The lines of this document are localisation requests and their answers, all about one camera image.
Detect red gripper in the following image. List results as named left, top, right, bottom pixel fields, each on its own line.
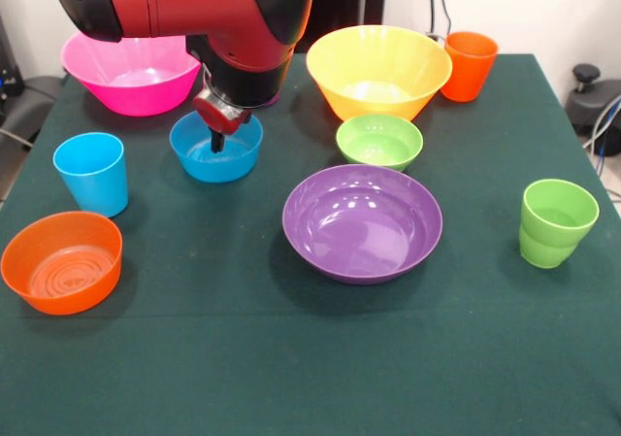
left=192, top=91, right=252, bottom=154

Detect green plastic bowl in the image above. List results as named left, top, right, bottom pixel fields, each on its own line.
left=336, top=113, right=424, bottom=173

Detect purple plastic bowl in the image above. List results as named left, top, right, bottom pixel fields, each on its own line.
left=281, top=164, right=444, bottom=286

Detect yellow plastic bowl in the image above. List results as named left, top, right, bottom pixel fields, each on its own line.
left=306, top=24, right=454, bottom=123

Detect blue plastic bowl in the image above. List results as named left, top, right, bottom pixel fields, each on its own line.
left=169, top=109, right=264, bottom=184

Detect pink plastic bowl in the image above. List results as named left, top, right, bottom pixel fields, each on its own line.
left=60, top=31, right=203, bottom=117

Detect blue plastic cup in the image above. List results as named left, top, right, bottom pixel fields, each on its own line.
left=52, top=132, right=130, bottom=218

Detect grey chair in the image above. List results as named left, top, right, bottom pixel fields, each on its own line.
left=0, top=74, right=64, bottom=151

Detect orange plastic bowl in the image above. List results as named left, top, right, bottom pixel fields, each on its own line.
left=0, top=211, right=124, bottom=317

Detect dark green tablecloth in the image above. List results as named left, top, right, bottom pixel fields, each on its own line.
left=0, top=51, right=621, bottom=436

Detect dark equipment box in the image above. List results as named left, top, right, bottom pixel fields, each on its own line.
left=0, top=13, right=25, bottom=103

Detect orange plastic cup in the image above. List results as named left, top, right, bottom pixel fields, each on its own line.
left=440, top=31, right=500, bottom=103

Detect green plastic cup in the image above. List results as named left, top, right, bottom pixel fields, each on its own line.
left=518, top=179, right=601, bottom=269

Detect blue and white cables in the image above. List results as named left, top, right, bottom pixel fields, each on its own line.
left=581, top=93, right=621, bottom=175

